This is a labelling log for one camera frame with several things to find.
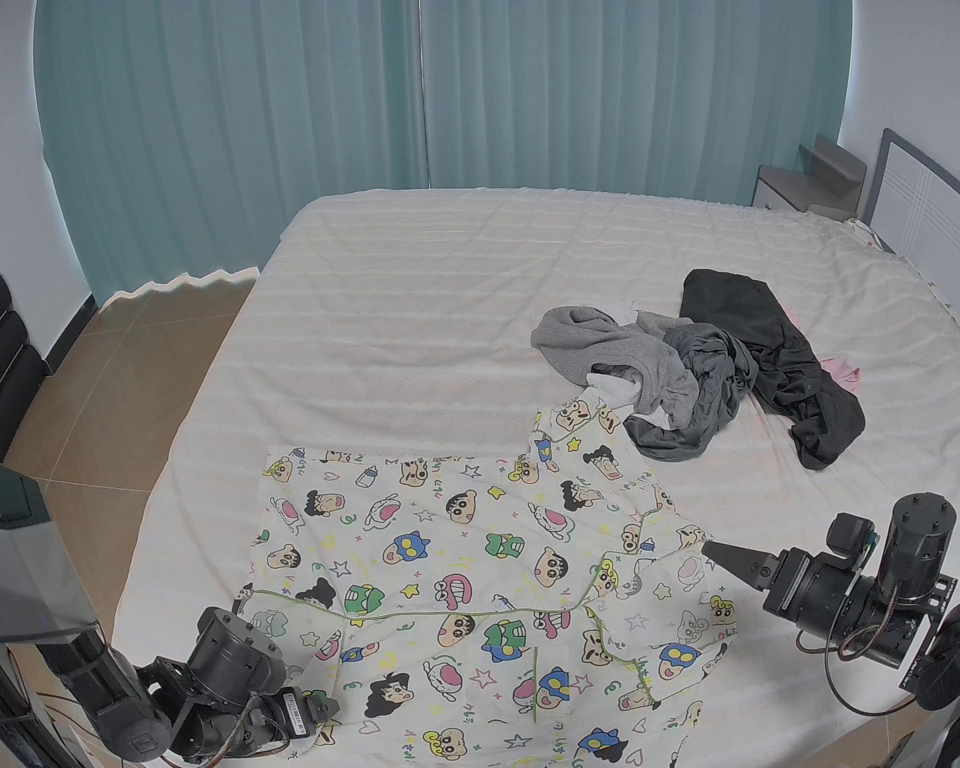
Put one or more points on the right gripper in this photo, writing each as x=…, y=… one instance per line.
x=810, y=592

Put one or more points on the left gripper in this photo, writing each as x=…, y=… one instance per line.
x=296, y=716

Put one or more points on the white printed pyjama top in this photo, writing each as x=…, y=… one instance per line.
x=450, y=562

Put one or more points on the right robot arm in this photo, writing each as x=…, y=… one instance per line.
x=919, y=540

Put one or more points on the bed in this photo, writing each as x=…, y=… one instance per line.
x=412, y=337

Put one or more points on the dark grey garment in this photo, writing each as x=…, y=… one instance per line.
x=705, y=405

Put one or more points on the pink garment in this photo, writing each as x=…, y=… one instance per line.
x=844, y=375

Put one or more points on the black garment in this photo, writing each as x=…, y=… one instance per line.
x=735, y=307

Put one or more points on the grey and white knit garment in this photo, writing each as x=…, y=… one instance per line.
x=585, y=337

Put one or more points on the grey bedside table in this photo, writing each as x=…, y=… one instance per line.
x=795, y=187

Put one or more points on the blue-green curtain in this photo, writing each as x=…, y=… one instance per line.
x=637, y=90
x=225, y=135

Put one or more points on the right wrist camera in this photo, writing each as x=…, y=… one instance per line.
x=847, y=536

